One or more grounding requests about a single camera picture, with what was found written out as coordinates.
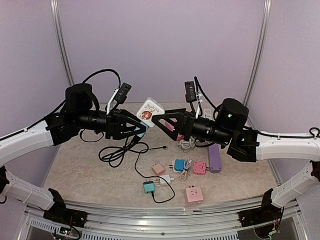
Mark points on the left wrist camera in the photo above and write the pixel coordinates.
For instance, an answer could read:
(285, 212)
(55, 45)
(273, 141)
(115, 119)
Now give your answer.
(118, 97)

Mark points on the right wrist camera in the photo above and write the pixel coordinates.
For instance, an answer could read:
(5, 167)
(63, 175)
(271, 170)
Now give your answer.
(192, 96)

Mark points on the aluminium frame post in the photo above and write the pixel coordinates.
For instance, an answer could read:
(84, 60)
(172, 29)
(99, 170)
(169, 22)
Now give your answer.
(57, 22)
(259, 50)

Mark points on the pink socket adapter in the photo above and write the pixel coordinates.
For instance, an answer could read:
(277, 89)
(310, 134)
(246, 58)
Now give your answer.
(199, 168)

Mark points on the right aluminium frame post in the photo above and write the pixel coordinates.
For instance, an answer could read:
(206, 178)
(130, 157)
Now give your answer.
(259, 50)

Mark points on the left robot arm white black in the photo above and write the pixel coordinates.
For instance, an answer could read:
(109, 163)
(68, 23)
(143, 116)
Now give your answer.
(79, 111)

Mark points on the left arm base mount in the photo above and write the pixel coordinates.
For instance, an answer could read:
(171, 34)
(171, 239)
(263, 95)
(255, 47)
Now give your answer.
(67, 217)

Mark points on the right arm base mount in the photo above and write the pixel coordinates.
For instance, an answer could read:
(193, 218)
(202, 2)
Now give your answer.
(265, 213)

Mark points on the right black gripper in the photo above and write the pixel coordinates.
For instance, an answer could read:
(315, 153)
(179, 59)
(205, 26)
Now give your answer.
(189, 116)

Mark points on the white cube socket adapter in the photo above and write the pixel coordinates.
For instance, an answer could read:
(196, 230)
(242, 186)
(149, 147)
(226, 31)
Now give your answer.
(149, 108)

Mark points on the white power strip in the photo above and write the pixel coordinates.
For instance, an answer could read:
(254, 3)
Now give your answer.
(207, 113)

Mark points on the pink cube socket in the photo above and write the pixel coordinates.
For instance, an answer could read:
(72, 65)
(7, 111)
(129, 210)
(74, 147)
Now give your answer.
(193, 196)

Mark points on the blue plug adapter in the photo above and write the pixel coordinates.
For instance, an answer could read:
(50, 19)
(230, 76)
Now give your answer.
(177, 166)

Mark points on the white usb charger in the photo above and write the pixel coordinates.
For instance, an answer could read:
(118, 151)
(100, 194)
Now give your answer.
(165, 180)

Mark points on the front aluminium rail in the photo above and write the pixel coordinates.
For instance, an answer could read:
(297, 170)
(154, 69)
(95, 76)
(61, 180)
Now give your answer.
(205, 222)

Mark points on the purple power strip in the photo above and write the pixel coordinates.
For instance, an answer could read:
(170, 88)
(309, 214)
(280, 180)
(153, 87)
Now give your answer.
(214, 159)

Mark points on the pink triangular socket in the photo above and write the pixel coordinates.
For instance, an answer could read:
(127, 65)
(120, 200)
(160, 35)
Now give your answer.
(171, 128)

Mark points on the teal usb charger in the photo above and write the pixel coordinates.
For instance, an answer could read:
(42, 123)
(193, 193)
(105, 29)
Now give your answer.
(149, 187)

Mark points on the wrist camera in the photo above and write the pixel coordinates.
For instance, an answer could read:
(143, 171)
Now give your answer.
(118, 97)
(192, 96)

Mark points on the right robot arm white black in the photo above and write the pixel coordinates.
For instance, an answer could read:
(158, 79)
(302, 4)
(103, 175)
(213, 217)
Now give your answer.
(245, 144)

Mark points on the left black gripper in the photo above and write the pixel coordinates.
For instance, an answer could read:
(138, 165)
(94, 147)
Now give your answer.
(116, 124)

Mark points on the pink charger plug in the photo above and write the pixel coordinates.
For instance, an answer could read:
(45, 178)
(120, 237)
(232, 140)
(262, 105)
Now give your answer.
(158, 169)

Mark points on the left aluminium frame post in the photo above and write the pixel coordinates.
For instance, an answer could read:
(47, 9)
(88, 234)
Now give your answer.
(57, 22)

